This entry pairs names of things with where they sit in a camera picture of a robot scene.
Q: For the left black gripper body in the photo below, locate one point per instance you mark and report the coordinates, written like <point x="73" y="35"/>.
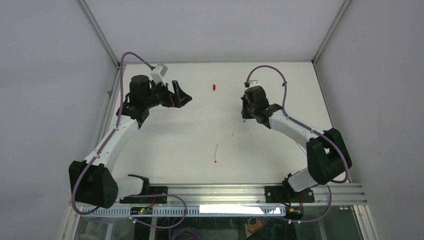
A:
<point x="165" y="98"/>

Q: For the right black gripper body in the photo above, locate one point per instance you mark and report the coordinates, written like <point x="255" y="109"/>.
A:
<point x="248" y="111"/>

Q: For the white pen red end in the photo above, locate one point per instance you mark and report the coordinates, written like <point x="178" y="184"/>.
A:
<point x="216" y="153"/>

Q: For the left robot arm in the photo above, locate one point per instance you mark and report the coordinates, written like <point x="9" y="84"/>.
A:
<point x="91" y="179"/>

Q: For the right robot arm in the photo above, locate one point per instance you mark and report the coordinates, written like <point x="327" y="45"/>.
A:
<point x="326" y="152"/>

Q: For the orange object below table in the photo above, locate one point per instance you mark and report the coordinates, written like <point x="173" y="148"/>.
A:
<point x="254" y="224"/>

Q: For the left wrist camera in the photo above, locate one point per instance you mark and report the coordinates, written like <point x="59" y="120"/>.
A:
<point x="158" y="74"/>

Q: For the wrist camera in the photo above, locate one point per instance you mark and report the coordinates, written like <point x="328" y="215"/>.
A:
<point x="251" y="83"/>
<point x="158" y="74"/>

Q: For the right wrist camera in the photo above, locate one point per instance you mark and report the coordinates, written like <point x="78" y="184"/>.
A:
<point x="251" y="83"/>

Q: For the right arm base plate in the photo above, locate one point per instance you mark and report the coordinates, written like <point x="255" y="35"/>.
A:
<point x="285" y="195"/>

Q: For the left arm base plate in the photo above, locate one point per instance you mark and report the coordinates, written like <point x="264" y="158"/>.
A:
<point x="153" y="194"/>

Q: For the aluminium frame rail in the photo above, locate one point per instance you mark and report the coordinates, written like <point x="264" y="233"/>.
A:
<point x="344" y="194"/>

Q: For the white slotted cable duct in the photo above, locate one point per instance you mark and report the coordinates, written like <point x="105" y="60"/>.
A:
<point x="203" y="210"/>

